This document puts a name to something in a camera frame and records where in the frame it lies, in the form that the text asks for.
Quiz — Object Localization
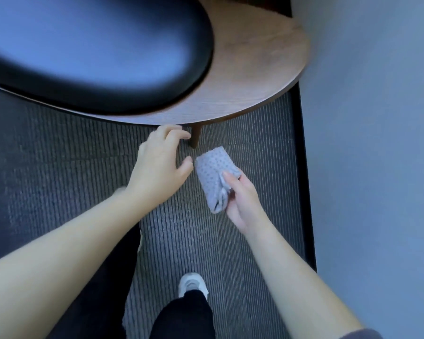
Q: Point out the person's left forearm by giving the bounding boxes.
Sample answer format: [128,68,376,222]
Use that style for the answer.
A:
[0,188,155,339]

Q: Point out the white sneaker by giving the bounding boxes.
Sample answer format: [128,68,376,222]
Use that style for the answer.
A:
[113,186,144,254]
[178,273,210,301]

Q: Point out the light blue cleaning cloth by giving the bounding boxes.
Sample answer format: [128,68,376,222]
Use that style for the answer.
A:
[194,146,242,214]

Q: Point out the white left sneaker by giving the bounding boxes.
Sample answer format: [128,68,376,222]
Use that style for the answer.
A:
[113,186,144,254]

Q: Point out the white right sneaker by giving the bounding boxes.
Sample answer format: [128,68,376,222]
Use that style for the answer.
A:
[178,273,210,301]

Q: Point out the wooden chair with black cushion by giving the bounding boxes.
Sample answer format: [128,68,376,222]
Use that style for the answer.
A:
[0,0,311,149]

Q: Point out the person's right forearm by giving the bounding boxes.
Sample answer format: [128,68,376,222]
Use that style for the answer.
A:
[246,218,365,339]

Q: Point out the person's left hand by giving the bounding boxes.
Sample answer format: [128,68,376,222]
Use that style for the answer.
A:
[127,124,194,213]

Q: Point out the person's right hand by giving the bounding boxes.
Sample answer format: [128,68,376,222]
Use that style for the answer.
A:
[221,171,269,237]

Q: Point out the black trousers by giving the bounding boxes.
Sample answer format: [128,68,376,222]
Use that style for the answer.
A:
[48,226,217,339]

